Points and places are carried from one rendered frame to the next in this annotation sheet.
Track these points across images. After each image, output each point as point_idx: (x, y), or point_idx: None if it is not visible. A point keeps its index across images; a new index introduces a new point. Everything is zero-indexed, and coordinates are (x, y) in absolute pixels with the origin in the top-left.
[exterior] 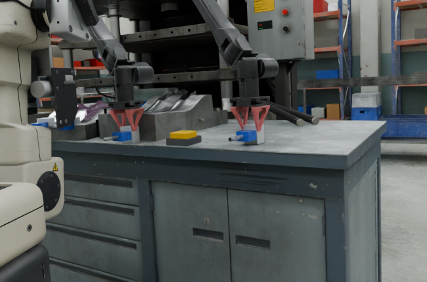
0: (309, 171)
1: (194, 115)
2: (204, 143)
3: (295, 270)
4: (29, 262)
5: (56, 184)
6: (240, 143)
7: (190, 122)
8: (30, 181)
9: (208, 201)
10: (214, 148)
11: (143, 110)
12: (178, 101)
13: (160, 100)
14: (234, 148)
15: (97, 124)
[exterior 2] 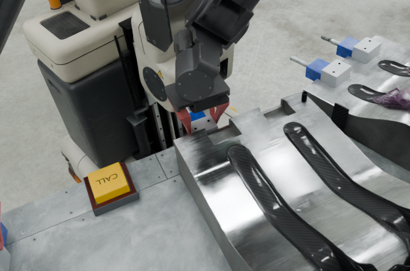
0: None
1: (239, 267)
2: (77, 210)
3: None
4: (59, 82)
5: (160, 86)
6: (17, 252)
7: (229, 255)
8: (138, 61)
9: None
10: (32, 201)
11: (345, 174)
12: (319, 237)
13: (390, 212)
14: (0, 218)
15: (335, 110)
